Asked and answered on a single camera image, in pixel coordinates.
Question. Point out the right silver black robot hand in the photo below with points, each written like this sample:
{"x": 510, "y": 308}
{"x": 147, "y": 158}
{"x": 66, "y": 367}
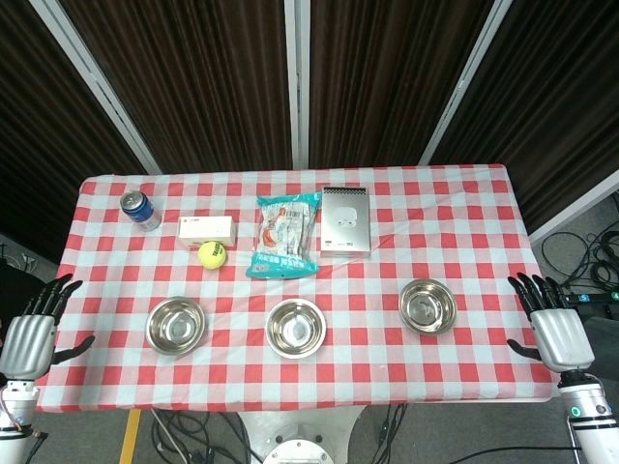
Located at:
{"x": 561, "y": 338}

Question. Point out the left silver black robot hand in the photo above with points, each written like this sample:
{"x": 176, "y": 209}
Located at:
{"x": 26, "y": 343}

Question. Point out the steel bowl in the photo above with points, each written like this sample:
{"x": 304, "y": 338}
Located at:
{"x": 428, "y": 308}
{"x": 176, "y": 328}
{"x": 296, "y": 329}

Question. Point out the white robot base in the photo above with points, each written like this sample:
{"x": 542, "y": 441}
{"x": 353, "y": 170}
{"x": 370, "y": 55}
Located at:
{"x": 300, "y": 435}

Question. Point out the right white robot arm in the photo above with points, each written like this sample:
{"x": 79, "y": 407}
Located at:
{"x": 590, "y": 420}

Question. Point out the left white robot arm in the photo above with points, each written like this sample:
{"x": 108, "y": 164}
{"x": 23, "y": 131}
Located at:
{"x": 12, "y": 415}

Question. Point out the black power strip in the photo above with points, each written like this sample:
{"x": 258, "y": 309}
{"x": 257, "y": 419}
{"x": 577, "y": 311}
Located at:
{"x": 592, "y": 297}

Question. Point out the blue drink can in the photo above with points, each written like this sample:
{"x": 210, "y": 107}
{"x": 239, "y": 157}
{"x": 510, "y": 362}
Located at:
{"x": 140, "y": 212}

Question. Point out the yellow tennis ball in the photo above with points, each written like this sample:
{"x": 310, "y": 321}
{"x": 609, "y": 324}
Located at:
{"x": 213, "y": 255}

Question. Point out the white carton box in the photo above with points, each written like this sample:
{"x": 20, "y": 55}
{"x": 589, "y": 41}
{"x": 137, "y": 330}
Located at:
{"x": 208, "y": 229}

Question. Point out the dark brown partition panel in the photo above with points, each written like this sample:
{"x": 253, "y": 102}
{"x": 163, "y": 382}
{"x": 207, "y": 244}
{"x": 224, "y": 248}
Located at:
{"x": 387, "y": 82}
{"x": 556, "y": 106}
{"x": 193, "y": 82}
{"x": 38, "y": 121}

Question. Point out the red white checkered tablecloth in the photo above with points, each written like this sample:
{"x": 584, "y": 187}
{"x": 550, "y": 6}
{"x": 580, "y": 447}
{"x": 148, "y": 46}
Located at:
{"x": 338, "y": 377}

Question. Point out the silver metal box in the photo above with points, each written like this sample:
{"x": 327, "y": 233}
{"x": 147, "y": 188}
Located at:
{"x": 345, "y": 227}

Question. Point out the teal snack bag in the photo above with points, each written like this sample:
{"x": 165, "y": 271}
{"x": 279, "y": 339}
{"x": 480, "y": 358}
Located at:
{"x": 285, "y": 237}

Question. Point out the white partition floor rail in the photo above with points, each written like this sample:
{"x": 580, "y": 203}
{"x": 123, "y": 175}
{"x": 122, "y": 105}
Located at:
{"x": 575, "y": 210}

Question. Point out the white partition post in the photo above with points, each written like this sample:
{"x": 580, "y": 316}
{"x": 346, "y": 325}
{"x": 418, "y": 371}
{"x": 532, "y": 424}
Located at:
{"x": 464, "y": 82}
{"x": 296, "y": 82}
{"x": 97, "y": 82}

